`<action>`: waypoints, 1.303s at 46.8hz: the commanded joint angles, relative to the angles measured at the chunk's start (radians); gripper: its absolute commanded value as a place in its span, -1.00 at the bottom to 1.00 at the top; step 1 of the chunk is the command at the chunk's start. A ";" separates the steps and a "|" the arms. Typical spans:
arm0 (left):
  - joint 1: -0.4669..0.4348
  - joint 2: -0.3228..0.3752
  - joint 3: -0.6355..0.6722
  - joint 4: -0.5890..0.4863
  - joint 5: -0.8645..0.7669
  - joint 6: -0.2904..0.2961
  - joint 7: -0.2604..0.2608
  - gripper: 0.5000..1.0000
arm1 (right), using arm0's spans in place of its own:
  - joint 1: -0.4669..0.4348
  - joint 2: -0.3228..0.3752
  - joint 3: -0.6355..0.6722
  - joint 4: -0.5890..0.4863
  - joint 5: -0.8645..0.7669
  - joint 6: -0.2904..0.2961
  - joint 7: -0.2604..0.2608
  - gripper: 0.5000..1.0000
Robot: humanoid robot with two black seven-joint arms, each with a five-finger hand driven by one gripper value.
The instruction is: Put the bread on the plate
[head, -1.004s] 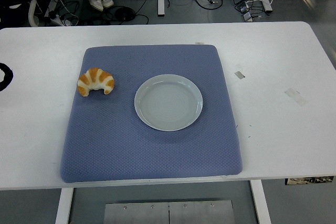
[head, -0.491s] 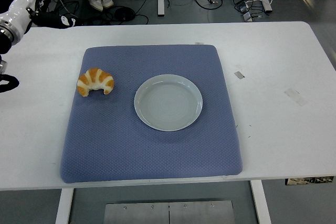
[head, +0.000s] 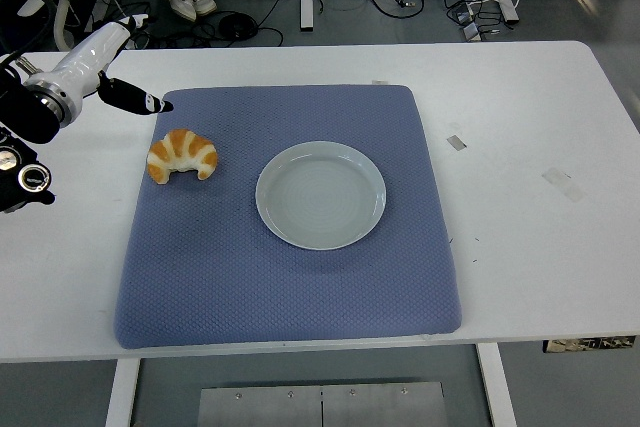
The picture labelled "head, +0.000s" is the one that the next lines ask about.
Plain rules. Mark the white table leg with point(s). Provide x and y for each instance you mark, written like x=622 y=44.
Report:
x=497 y=387
x=122 y=392

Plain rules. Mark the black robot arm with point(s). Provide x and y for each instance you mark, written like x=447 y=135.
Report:
x=25 y=117

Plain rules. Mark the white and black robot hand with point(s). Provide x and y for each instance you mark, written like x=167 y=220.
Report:
x=90 y=54

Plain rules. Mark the blue quilted mat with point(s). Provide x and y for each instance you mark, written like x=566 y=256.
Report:
x=250 y=292

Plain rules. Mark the clear tape strip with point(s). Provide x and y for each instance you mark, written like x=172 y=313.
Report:
x=565 y=184

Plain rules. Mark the small grey tape piece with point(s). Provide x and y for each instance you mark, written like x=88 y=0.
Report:
x=456 y=143

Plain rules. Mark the light grey round plate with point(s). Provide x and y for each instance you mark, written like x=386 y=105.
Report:
x=320 y=197

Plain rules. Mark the grey power adapter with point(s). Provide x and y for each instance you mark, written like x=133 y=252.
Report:
x=471 y=33

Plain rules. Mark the golden croissant bread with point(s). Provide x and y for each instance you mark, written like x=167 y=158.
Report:
x=180 y=149

